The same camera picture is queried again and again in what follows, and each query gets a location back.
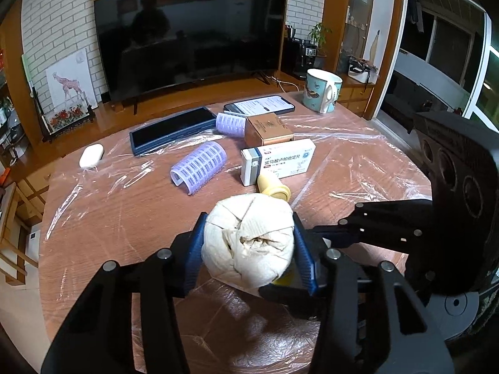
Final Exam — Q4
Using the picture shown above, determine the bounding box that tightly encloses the beige paper ball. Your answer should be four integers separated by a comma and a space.
201, 193, 294, 293

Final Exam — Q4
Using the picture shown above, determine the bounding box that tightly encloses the yellow plastic cup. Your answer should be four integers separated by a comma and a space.
257, 173, 291, 202

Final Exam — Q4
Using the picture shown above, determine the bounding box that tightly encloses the purple hair roller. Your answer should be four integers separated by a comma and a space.
216, 112, 246, 138
170, 142, 227, 195

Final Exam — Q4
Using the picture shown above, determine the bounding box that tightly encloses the teal ceramic mug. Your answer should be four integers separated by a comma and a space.
303, 69, 342, 114

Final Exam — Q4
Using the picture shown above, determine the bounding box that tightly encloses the brown cardboard box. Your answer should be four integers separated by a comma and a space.
245, 112, 294, 148

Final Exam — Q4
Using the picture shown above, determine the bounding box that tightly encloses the white oval mouse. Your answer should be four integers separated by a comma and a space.
79, 144, 104, 169

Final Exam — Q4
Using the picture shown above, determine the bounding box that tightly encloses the black smartphone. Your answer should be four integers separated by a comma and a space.
224, 95, 295, 117

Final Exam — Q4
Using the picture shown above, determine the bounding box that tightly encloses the flower picture frame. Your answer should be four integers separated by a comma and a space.
41, 93, 95, 141

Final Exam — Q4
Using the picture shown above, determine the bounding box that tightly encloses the dark blue long tray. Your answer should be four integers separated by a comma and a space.
129, 106, 216, 156

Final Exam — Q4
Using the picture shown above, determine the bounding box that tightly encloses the small plant by window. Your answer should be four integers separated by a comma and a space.
309, 22, 332, 69

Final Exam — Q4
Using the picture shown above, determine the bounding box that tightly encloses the giraffe painting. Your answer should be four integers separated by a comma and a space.
45, 48, 98, 108

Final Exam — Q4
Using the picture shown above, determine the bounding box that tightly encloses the white blue medicine box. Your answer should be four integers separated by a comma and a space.
240, 138, 316, 187

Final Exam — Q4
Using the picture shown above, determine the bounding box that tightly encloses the large black television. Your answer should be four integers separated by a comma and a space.
94, 0, 287, 101

